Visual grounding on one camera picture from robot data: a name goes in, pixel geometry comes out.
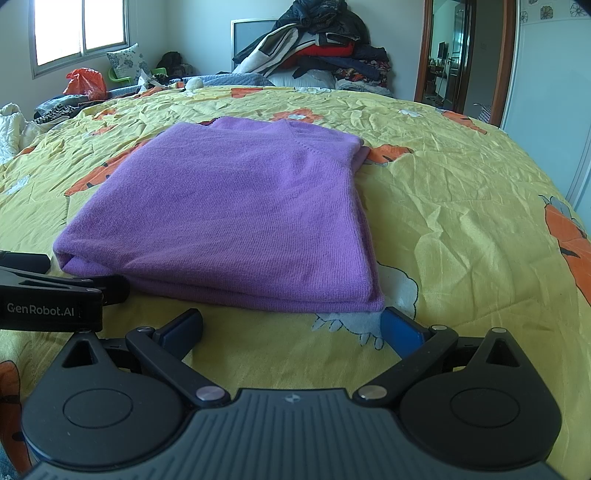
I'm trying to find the black white patterned cloth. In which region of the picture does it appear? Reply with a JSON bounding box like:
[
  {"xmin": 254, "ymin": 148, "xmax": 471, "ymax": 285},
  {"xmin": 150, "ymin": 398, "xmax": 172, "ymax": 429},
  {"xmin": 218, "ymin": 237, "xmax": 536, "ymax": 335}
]
[{"xmin": 34, "ymin": 105, "xmax": 77, "ymax": 125}]

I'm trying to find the pile of clothes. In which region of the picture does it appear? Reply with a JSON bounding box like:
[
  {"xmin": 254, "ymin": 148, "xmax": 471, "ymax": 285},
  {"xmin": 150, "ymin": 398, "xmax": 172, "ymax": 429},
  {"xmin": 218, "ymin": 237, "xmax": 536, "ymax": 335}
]
[{"xmin": 231, "ymin": 0, "xmax": 395, "ymax": 95}]

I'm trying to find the wooden door frame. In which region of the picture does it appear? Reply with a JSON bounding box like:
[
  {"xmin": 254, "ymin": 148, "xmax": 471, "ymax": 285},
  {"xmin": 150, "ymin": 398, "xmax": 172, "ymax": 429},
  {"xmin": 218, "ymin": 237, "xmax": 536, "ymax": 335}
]
[{"xmin": 414, "ymin": 0, "xmax": 517, "ymax": 130}]

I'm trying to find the dark bag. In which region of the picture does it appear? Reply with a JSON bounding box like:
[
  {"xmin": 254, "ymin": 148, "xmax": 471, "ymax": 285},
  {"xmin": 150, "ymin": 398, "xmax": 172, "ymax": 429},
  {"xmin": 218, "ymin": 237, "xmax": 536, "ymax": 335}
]
[{"xmin": 156, "ymin": 52, "xmax": 195, "ymax": 77}]

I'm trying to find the dark clothes heap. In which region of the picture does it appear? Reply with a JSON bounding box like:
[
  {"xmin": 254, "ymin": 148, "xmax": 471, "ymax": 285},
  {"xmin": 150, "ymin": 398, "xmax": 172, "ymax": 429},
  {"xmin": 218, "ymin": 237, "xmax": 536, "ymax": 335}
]
[{"xmin": 34, "ymin": 95, "xmax": 93, "ymax": 116}]

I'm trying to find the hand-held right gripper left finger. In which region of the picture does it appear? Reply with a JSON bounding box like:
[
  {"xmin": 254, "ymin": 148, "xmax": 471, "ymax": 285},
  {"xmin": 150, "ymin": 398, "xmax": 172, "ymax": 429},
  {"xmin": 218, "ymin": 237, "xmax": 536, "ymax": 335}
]
[{"xmin": 60, "ymin": 309, "xmax": 230, "ymax": 408}]

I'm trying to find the orange plastic bag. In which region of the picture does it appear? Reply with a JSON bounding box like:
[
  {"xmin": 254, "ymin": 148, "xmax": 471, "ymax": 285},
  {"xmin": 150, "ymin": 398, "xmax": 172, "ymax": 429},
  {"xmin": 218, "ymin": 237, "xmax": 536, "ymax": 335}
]
[{"xmin": 63, "ymin": 68, "xmax": 108, "ymax": 100}]

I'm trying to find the grey framed panel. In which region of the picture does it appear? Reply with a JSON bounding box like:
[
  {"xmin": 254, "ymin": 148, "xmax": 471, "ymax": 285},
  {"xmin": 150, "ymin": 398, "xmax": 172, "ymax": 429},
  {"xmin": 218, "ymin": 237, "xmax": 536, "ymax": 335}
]
[{"xmin": 231, "ymin": 18, "xmax": 282, "ymax": 63}]

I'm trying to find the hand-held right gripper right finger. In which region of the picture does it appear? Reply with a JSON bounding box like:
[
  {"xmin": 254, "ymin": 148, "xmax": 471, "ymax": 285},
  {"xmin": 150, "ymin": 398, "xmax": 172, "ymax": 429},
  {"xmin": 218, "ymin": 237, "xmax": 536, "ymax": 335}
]
[{"xmin": 353, "ymin": 307, "xmax": 532, "ymax": 408}]

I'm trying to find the purple sweater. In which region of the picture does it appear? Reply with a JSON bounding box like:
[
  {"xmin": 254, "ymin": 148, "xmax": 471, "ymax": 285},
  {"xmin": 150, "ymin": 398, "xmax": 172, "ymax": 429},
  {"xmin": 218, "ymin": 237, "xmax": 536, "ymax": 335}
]
[{"xmin": 52, "ymin": 116, "xmax": 386, "ymax": 315}]

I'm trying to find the floral wall sticker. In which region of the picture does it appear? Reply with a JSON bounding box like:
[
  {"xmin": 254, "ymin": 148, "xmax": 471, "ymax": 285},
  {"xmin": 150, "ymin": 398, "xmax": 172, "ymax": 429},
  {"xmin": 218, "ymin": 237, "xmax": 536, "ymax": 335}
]
[{"xmin": 517, "ymin": 0, "xmax": 591, "ymax": 24}]

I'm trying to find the window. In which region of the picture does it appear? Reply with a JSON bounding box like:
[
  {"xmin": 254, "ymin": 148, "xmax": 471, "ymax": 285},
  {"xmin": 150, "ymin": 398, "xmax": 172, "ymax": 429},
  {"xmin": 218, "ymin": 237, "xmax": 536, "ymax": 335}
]
[{"xmin": 28, "ymin": 0, "xmax": 131, "ymax": 78}]

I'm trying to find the floral pillow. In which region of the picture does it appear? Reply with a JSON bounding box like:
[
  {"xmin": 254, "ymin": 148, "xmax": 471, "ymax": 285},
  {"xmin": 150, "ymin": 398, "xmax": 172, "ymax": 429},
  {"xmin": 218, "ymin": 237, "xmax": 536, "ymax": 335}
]
[{"xmin": 106, "ymin": 44, "xmax": 151, "ymax": 79}]

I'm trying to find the white quilted cloth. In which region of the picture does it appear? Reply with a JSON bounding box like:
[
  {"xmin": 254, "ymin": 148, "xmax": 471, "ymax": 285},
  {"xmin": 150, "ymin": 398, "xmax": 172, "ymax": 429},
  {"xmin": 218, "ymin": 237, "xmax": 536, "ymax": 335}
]
[{"xmin": 0, "ymin": 104, "xmax": 38, "ymax": 162}]

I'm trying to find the green plastic chair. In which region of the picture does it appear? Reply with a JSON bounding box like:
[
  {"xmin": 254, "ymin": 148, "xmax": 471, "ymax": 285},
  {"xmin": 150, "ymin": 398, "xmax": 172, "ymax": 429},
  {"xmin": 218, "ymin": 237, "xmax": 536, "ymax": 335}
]
[{"xmin": 107, "ymin": 67, "xmax": 169, "ymax": 88}]

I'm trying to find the blue quilted blanket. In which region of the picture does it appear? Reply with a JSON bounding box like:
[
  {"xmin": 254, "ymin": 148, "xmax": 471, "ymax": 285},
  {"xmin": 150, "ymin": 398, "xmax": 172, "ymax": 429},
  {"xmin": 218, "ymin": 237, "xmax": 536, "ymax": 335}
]
[{"xmin": 108, "ymin": 73, "xmax": 278, "ymax": 97}]

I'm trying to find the yellow printed bedsheet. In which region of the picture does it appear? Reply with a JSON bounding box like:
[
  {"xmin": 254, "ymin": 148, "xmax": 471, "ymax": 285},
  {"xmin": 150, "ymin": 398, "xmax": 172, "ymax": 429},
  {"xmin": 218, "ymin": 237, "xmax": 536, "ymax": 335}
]
[{"xmin": 0, "ymin": 85, "xmax": 591, "ymax": 480}]

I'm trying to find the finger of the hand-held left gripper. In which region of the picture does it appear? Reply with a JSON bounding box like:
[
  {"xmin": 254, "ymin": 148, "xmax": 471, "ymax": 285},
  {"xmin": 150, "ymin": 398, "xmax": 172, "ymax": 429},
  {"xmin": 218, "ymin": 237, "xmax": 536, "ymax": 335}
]
[
  {"xmin": 0, "ymin": 251, "xmax": 51, "ymax": 276},
  {"xmin": 88, "ymin": 275, "xmax": 130, "ymax": 305}
]

